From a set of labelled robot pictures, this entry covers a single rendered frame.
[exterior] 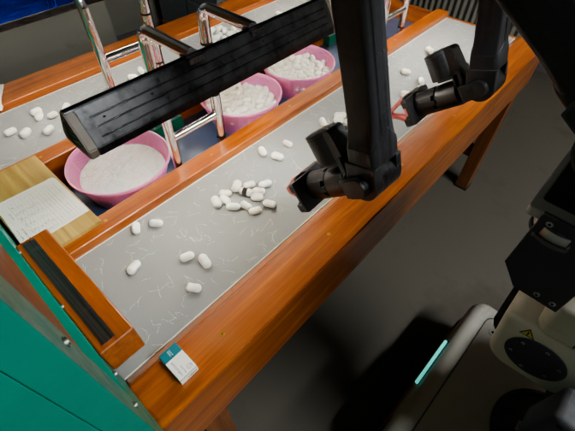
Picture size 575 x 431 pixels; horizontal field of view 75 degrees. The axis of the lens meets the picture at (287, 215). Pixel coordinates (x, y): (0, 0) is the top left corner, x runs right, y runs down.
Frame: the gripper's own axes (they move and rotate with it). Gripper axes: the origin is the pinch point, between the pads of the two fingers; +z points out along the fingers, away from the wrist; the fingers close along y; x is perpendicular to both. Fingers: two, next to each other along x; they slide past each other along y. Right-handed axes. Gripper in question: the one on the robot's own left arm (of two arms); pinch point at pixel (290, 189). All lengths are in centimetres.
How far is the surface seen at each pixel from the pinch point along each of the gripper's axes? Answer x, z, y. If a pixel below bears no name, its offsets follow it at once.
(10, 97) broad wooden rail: -59, 78, 23
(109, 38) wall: -96, 179, -56
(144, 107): -27.5, -3.7, 18.7
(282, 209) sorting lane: 5.5, 10.4, -1.8
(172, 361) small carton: 9.8, -2.1, 39.0
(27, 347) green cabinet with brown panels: -13, -37, 47
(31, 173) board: -33, 47, 34
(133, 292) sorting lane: 0.4, 15.3, 35.8
